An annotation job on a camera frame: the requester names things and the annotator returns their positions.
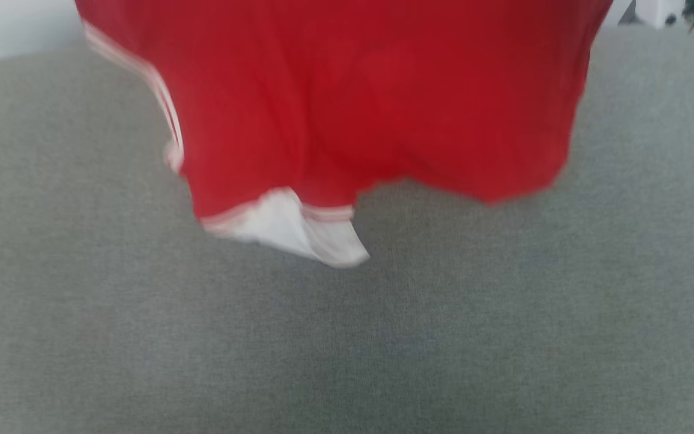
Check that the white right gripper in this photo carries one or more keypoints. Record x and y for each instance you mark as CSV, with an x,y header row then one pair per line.
x,y
657,11

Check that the red and white garment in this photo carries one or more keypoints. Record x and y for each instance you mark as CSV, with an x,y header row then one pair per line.
x,y
371,96

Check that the grey fabric sofa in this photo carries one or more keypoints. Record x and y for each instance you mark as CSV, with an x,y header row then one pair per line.
x,y
347,337

